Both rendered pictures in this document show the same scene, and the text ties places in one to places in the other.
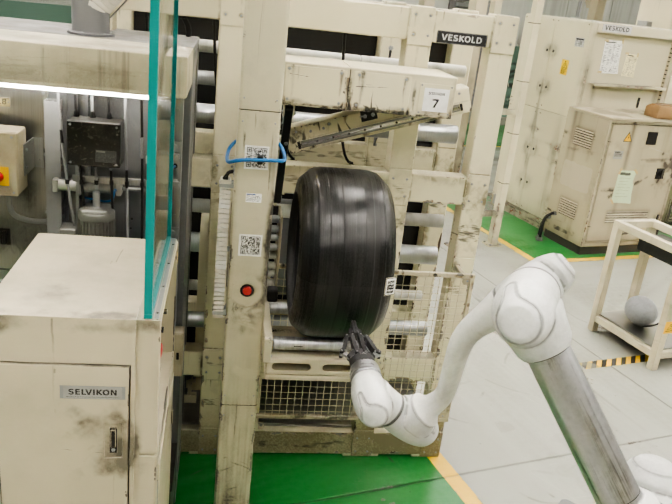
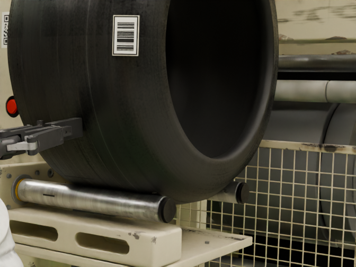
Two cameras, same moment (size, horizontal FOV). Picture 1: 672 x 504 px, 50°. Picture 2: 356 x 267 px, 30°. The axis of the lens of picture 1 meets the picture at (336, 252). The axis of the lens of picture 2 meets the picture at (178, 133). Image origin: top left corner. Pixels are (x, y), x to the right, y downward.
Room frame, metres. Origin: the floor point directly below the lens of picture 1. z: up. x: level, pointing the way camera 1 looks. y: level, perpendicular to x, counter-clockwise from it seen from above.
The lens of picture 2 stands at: (1.42, -0.91, 1.09)
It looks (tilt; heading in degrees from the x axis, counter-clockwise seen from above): 3 degrees down; 42
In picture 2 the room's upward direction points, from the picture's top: 2 degrees clockwise
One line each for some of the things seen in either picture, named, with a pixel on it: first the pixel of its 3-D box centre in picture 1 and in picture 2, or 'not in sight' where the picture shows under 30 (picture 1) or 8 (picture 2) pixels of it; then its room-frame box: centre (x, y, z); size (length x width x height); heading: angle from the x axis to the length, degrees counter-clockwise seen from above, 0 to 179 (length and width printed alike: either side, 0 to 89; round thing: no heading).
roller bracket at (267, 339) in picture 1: (265, 323); (67, 182); (2.31, 0.22, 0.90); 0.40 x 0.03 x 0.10; 10
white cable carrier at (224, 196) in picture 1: (223, 248); not in sight; (2.23, 0.37, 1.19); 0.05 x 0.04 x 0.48; 10
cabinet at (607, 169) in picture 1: (612, 181); not in sight; (6.68, -2.48, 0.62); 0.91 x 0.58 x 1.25; 115
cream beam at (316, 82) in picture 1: (364, 86); not in sight; (2.65, -0.03, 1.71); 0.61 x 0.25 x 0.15; 100
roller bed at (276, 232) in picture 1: (253, 245); not in sight; (2.68, 0.32, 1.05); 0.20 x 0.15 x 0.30; 100
